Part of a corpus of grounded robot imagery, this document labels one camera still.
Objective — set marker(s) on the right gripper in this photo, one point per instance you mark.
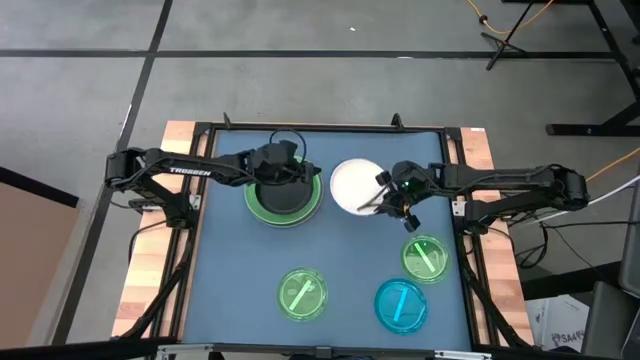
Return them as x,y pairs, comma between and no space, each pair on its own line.
412,182

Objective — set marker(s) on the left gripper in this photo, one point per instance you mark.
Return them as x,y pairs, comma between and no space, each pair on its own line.
275,162

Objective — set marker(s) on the white plastic plate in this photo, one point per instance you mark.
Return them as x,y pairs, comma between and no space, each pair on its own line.
352,182

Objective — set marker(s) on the green bowl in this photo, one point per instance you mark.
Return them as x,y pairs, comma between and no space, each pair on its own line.
315,295
415,270

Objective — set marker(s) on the blue bowl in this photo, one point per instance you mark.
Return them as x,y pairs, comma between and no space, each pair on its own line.
412,310

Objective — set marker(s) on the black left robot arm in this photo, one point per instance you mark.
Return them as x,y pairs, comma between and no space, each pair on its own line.
190,171

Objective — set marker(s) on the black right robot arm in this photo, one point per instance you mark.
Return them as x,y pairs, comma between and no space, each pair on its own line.
500,176

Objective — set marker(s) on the large green plastic plate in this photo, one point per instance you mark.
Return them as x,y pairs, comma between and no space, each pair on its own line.
312,207

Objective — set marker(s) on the blue-grey table mat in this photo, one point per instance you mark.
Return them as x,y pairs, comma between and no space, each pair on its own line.
350,260

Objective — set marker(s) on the light wooden table board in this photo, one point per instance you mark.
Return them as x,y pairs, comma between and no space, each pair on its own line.
142,280
477,145

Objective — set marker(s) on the black tripod stand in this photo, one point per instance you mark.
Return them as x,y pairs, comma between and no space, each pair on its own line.
502,44

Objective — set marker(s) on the white box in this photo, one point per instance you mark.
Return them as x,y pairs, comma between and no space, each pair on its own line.
555,325

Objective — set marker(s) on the grey office chair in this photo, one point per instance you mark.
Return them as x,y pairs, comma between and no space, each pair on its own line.
607,320

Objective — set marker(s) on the brown wooden panel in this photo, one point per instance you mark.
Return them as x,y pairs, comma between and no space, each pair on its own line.
30,260

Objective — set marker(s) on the black metal table frame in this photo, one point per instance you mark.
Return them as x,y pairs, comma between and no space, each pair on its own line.
350,128

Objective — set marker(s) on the silver metal bracket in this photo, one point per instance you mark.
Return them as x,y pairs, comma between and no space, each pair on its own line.
462,355
185,348

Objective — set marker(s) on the black desk leg frame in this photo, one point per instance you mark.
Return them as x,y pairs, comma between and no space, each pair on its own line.
590,130

